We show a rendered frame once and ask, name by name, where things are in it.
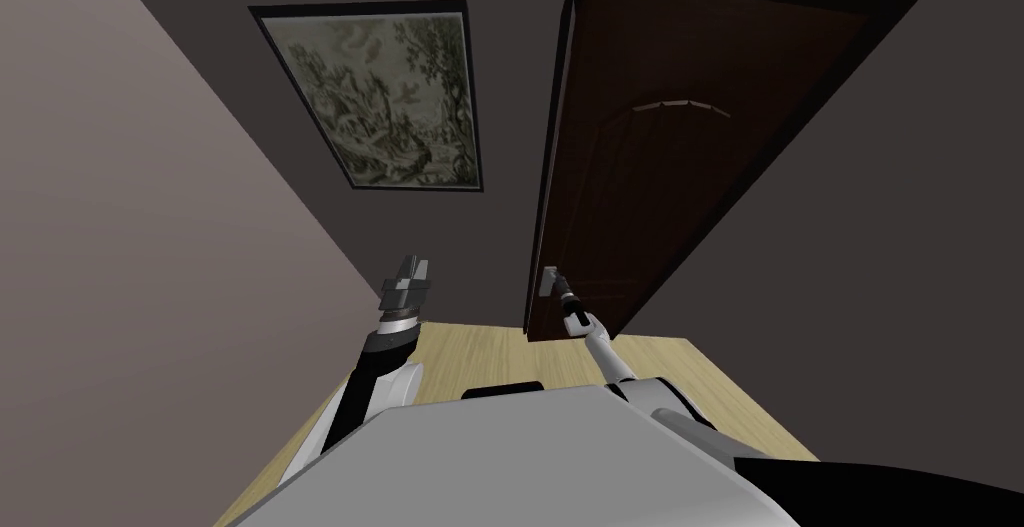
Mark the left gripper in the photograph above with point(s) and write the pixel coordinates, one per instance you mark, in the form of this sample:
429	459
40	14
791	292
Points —
404	295

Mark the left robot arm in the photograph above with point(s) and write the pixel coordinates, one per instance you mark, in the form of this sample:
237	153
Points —
374	371

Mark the framed landscape picture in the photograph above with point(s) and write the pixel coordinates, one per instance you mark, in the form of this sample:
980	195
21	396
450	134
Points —
392	103

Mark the dark brown door leaf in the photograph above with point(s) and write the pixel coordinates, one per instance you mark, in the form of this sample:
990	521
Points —
656	191

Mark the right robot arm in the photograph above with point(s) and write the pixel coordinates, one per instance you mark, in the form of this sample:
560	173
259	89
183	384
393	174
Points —
616	367

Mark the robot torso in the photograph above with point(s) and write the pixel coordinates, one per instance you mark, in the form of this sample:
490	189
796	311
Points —
512	463

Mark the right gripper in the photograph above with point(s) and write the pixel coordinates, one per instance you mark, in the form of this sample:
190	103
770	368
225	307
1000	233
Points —
562	284

